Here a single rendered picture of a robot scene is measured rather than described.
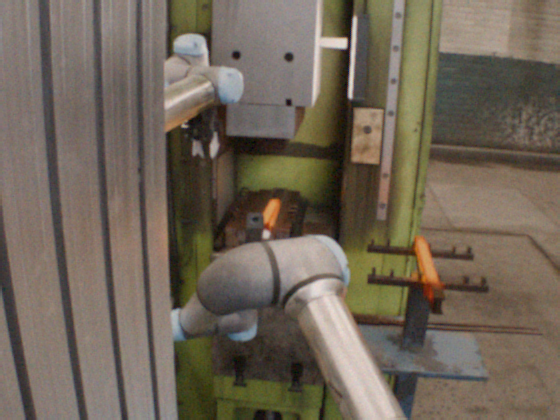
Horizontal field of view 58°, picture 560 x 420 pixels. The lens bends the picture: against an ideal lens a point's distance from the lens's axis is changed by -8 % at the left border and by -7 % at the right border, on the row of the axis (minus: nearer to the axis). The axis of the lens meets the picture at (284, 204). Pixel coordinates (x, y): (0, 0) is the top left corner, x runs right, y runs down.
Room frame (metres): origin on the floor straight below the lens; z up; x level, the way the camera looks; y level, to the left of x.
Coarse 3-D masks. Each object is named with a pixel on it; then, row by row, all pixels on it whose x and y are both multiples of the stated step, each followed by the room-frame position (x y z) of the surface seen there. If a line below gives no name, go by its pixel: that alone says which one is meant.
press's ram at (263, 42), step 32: (224, 0) 1.56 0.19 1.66; (256, 0) 1.55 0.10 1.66; (288, 0) 1.55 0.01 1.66; (320, 0) 1.63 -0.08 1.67; (224, 32) 1.56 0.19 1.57; (256, 32) 1.55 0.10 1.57; (288, 32) 1.54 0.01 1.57; (320, 32) 1.76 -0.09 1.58; (224, 64) 1.56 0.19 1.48; (256, 64) 1.55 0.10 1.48; (288, 64) 1.54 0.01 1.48; (320, 64) 1.92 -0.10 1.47; (256, 96) 1.55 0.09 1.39; (288, 96) 1.54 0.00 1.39
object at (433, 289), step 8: (416, 240) 1.45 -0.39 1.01; (424, 240) 1.45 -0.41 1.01; (416, 248) 1.42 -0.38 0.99; (424, 248) 1.39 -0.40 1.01; (424, 256) 1.33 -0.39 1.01; (424, 264) 1.28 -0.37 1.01; (432, 264) 1.28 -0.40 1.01; (424, 272) 1.24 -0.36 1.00; (432, 272) 1.23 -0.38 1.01; (424, 280) 1.22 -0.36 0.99; (432, 280) 1.18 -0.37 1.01; (432, 288) 1.12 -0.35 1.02; (440, 288) 1.12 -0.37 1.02; (432, 296) 1.13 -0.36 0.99; (440, 296) 1.08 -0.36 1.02; (432, 304) 1.11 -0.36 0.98; (440, 304) 1.07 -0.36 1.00; (432, 312) 1.07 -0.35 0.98; (440, 312) 1.07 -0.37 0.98
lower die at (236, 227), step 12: (252, 192) 1.95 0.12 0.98; (264, 192) 1.93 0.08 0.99; (288, 192) 1.93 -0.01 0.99; (300, 192) 1.94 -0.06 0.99; (240, 204) 1.80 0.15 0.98; (252, 204) 1.78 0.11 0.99; (264, 204) 1.78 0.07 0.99; (288, 204) 1.79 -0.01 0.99; (240, 216) 1.68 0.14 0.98; (276, 216) 1.63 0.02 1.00; (288, 216) 1.66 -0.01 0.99; (228, 228) 1.56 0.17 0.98; (240, 228) 1.56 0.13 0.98; (276, 228) 1.55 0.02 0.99; (288, 228) 1.55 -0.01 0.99; (228, 240) 1.56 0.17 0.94
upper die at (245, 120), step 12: (228, 108) 1.56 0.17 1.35; (240, 108) 1.56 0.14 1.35; (252, 108) 1.55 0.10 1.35; (264, 108) 1.55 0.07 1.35; (276, 108) 1.55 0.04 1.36; (288, 108) 1.54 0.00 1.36; (300, 108) 1.72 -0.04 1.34; (228, 120) 1.56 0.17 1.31; (240, 120) 1.56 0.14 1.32; (252, 120) 1.55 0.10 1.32; (264, 120) 1.55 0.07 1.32; (276, 120) 1.55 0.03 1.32; (288, 120) 1.54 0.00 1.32; (300, 120) 1.75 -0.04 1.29; (228, 132) 1.56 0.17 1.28; (240, 132) 1.56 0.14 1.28; (252, 132) 1.55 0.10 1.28; (264, 132) 1.55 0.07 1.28; (276, 132) 1.55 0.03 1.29; (288, 132) 1.54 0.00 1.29
